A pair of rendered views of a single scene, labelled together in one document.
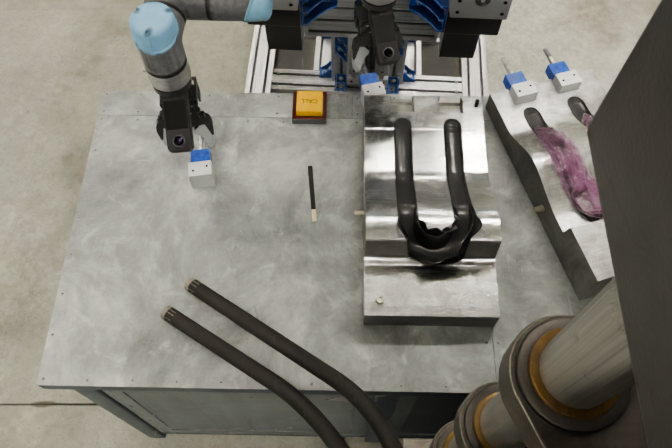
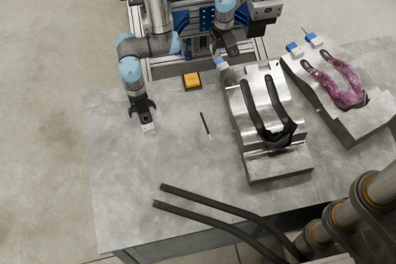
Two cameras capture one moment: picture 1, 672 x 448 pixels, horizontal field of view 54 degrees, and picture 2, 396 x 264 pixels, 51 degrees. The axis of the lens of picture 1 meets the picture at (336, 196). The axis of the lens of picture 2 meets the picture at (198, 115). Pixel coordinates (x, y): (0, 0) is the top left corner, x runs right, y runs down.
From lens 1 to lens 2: 43 cm
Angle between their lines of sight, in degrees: 6
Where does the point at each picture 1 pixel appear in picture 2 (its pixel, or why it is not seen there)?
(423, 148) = (257, 92)
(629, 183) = not seen: outside the picture
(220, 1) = (156, 48)
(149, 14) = (128, 63)
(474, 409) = (330, 213)
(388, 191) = (247, 118)
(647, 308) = not seen: outside the picture
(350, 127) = (214, 87)
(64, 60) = (22, 73)
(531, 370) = (364, 194)
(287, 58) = not seen: hidden behind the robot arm
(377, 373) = (262, 207)
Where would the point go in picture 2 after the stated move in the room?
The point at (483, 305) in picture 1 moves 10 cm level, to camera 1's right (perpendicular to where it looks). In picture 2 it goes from (304, 163) to (329, 158)
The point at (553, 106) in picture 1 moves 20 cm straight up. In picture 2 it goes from (313, 56) to (324, 28)
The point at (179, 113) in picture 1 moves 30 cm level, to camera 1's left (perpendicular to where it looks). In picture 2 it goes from (143, 105) to (60, 122)
